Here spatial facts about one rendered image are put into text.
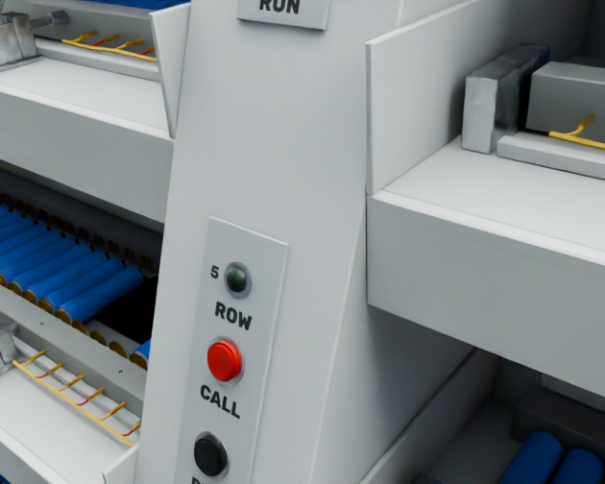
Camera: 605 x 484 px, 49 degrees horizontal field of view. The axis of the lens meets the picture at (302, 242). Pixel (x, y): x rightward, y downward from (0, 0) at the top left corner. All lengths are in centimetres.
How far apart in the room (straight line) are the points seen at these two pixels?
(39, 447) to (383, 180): 27
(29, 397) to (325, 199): 28
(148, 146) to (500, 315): 16
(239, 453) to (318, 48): 16
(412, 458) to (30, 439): 22
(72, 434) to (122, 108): 20
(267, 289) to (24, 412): 24
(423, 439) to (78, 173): 22
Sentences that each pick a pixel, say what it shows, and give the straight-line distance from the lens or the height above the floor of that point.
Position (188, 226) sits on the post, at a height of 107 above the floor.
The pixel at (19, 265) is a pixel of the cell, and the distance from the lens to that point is 56.
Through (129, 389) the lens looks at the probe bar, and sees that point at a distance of 40.
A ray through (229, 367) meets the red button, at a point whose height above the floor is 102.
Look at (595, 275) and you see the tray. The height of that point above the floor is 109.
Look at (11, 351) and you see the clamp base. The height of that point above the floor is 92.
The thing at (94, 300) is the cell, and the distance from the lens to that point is 50.
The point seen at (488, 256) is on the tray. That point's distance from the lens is 21.
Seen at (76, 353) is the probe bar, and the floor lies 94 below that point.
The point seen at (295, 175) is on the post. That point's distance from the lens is 24.
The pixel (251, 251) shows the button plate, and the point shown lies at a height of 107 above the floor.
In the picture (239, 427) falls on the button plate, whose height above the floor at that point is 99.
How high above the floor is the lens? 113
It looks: 14 degrees down
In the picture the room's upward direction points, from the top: 10 degrees clockwise
